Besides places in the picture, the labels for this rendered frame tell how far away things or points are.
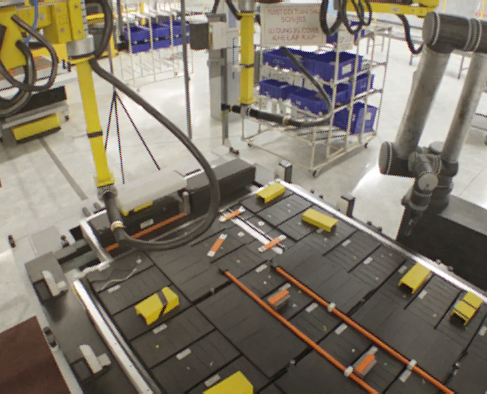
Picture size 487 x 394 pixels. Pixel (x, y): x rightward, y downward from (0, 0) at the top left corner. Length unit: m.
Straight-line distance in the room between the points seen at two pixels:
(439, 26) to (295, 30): 0.71
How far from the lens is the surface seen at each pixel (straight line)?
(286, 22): 1.93
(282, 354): 1.28
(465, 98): 1.90
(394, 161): 2.16
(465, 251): 2.43
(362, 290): 1.52
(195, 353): 1.30
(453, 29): 1.71
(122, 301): 1.49
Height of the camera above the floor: 2.09
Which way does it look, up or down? 34 degrees down
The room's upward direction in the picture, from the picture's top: straight up
